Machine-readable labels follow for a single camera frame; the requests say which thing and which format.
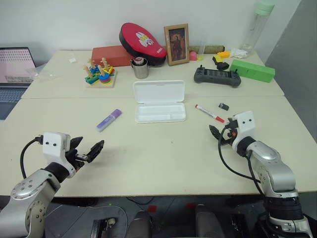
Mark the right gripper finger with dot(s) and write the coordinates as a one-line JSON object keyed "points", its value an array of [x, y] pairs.
{"points": [[213, 129], [219, 137]]}

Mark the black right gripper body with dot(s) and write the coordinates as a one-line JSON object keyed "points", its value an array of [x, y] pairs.
{"points": [[226, 138]]}

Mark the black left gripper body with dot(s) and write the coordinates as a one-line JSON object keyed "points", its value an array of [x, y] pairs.
{"points": [[77, 158]]}

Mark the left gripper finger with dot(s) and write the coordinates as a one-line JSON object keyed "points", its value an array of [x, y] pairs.
{"points": [[76, 142], [96, 150]]}

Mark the white marker red cap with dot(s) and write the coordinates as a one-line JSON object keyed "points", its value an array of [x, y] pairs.
{"points": [[209, 113]]}

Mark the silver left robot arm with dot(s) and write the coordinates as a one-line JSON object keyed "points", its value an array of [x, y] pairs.
{"points": [[24, 188]]}

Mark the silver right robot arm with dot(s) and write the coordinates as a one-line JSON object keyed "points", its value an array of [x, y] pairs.
{"points": [[277, 168]]}

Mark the white plastic case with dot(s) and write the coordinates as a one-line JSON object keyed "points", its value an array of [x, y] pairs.
{"points": [[159, 99]]}

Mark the small black clip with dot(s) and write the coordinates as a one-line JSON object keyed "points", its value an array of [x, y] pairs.
{"points": [[224, 106]]}

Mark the purple highlighter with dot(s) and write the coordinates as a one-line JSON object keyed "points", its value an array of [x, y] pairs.
{"points": [[109, 120]]}

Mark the dark grey handheld controller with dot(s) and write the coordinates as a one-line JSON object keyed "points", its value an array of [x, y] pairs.
{"points": [[216, 77]]}

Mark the small black object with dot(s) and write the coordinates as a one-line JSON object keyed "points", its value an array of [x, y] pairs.
{"points": [[223, 66]]}

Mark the wooden shape stacking toy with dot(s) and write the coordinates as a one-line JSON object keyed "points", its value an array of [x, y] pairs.
{"points": [[100, 79]]}

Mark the green foam block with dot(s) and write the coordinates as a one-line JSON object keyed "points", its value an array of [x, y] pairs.
{"points": [[252, 70]]}

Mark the small yellow block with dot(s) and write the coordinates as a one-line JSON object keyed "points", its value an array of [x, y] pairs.
{"points": [[217, 58]]}

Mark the clear tube with yellow base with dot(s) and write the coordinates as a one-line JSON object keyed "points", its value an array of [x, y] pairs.
{"points": [[200, 57]]}

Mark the small pink cup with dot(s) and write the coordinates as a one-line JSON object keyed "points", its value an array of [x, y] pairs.
{"points": [[193, 56]]}

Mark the clear plastic bag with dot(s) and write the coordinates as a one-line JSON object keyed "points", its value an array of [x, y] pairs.
{"points": [[43, 74]]}

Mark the crumpled white tissue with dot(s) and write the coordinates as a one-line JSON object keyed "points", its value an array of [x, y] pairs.
{"points": [[239, 53]]}

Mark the brown roll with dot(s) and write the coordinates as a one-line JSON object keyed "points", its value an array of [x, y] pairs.
{"points": [[213, 48]]}

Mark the small white packet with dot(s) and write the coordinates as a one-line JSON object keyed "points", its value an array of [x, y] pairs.
{"points": [[72, 60]]}

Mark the metal cup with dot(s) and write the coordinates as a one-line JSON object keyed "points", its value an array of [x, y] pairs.
{"points": [[140, 72]]}

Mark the red brick block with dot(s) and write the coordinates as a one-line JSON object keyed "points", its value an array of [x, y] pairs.
{"points": [[109, 55]]}

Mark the red capped item in cup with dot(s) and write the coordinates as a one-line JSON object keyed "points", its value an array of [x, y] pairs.
{"points": [[138, 60]]}

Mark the grey laptop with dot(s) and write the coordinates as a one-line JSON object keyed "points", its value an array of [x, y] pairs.
{"points": [[12, 64]]}

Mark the clear bottle green lid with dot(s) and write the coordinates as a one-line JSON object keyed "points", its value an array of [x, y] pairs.
{"points": [[256, 27]]}

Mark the red black boxing pad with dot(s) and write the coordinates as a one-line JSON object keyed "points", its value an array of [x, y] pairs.
{"points": [[138, 37]]}

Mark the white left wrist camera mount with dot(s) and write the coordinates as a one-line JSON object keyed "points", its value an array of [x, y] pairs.
{"points": [[53, 146]]}

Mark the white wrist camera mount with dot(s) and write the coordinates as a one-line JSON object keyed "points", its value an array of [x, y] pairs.
{"points": [[245, 122], [53, 146]]}

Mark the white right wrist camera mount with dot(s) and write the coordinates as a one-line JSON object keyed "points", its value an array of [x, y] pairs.
{"points": [[245, 122]]}

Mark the wooden picture frame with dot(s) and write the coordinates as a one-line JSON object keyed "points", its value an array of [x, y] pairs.
{"points": [[176, 44]]}

